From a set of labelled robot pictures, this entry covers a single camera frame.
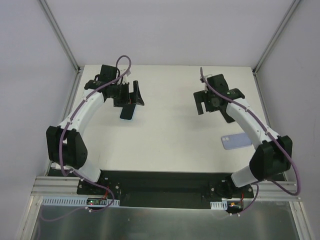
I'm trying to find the black smartphone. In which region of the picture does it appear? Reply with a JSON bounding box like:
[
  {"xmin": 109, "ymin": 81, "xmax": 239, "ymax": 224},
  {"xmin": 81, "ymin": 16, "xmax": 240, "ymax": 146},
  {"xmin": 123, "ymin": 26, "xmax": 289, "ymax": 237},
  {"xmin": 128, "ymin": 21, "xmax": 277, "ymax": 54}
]
[
  {"xmin": 119, "ymin": 104, "xmax": 136, "ymax": 121},
  {"xmin": 220, "ymin": 110, "xmax": 235, "ymax": 124}
]

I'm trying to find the lavender phone case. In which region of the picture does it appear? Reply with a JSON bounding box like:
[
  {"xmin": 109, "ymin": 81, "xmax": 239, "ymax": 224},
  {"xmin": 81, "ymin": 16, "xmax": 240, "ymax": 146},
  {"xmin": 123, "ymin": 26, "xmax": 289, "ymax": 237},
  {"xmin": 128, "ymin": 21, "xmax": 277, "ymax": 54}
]
[{"xmin": 221, "ymin": 132, "xmax": 252, "ymax": 150}]

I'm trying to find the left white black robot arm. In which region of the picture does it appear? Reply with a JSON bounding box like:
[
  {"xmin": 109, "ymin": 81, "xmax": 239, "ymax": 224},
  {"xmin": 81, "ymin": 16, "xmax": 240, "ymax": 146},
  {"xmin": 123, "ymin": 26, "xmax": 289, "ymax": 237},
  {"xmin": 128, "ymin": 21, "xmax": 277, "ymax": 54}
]
[{"xmin": 46, "ymin": 65, "xmax": 145, "ymax": 195}]

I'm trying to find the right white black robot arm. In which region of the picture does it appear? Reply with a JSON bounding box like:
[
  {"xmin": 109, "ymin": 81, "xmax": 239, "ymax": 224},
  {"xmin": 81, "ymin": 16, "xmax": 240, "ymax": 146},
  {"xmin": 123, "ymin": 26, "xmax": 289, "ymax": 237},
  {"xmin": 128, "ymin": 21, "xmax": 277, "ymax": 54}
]
[{"xmin": 193, "ymin": 74, "xmax": 293, "ymax": 199}]

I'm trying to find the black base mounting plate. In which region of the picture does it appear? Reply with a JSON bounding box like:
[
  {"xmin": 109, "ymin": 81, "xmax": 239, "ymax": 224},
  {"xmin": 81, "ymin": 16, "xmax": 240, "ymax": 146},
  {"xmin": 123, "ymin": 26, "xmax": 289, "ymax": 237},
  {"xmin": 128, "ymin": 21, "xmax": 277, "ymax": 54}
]
[{"xmin": 76, "ymin": 170, "xmax": 254, "ymax": 209}]

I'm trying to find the left aluminium frame post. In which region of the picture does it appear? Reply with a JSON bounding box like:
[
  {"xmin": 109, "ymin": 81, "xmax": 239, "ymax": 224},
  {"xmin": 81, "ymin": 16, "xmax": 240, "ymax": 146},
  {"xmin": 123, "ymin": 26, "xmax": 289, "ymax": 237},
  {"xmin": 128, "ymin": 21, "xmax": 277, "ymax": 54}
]
[{"xmin": 37, "ymin": 0, "xmax": 81, "ymax": 73}]

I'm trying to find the aluminium frame post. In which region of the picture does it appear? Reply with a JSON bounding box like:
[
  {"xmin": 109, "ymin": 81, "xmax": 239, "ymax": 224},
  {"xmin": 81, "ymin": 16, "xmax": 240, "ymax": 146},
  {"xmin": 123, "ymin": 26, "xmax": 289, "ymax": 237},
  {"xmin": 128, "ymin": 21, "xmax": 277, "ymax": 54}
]
[
  {"xmin": 37, "ymin": 0, "xmax": 81, "ymax": 73},
  {"xmin": 252, "ymin": 0, "xmax": 303, "ymax": 76}
]

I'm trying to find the right white cable duct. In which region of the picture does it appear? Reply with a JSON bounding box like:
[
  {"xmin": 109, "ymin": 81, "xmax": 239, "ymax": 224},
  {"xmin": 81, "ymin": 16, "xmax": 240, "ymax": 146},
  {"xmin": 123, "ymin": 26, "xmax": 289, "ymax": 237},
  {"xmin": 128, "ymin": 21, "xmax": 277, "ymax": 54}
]
[{"xmin": 210, "ymin": 200, "xmax": 228, "ymax": 211}]

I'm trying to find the white cable duct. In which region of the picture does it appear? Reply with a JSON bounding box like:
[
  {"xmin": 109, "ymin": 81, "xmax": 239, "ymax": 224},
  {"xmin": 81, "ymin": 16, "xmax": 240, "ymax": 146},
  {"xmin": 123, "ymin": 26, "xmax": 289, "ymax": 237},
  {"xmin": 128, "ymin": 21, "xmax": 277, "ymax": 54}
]
[
  {"xmin": 210, "ymin": 200, "xmax": 228, "ymax": 211},
  {"xmin": 42, "ymin": 196, "xmax": 120, "ymax": 208}
]

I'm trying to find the right aluminium frame post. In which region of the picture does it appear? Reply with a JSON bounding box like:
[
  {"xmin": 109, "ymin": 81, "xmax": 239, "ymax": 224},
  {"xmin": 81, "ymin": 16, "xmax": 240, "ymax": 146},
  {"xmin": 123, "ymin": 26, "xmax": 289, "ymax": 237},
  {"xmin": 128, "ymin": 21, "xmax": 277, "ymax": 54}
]
[{"xmin": 252, "ymin": 0, "xmax": 303, "ymax": 76}]

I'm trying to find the front aluminium rail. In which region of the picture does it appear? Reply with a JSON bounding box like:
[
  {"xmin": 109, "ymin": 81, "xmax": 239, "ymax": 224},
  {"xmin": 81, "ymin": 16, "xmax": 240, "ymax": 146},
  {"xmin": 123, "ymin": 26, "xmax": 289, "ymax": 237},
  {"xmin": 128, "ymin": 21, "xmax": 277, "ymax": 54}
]
[{"xmin": 30, "ymin": 176, "xmax": 302, "ymax": 202}]

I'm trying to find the left white cable duct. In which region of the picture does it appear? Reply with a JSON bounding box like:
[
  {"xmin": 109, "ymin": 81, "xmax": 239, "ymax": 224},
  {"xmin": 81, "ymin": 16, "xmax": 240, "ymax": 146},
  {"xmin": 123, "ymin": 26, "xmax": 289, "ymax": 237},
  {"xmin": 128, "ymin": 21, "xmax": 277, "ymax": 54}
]
[{"xmin": 42, "ymin": 196, "xmax": 120, "ymax": 208}]

